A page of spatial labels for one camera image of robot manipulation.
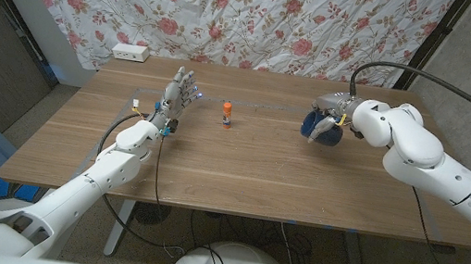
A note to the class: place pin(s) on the dark blue ceramic mug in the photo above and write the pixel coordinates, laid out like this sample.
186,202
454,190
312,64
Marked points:
330,136

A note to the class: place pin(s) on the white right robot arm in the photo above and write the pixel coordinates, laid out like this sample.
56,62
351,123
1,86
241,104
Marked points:
416,145

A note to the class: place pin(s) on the black round floor object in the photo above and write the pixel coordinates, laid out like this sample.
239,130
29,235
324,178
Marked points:
150,214

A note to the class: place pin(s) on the floral rose print backdrop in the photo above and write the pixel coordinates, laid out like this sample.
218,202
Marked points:
235,10

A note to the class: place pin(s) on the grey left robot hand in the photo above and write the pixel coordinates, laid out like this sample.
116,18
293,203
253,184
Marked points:
172,99

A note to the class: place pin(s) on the black backdrop stand pole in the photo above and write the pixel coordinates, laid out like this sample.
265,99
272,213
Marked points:
431,44

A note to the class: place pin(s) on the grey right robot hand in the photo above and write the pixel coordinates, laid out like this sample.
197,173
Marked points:
337,105

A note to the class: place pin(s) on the white table leg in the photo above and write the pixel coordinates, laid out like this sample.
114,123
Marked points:
118,227

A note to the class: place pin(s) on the white power strip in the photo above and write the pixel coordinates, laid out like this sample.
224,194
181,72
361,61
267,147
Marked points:
130,52

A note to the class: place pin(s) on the orange capped glue stick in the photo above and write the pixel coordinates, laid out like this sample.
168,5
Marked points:
226,116

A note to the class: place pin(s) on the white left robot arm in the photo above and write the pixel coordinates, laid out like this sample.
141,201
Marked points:
107,174

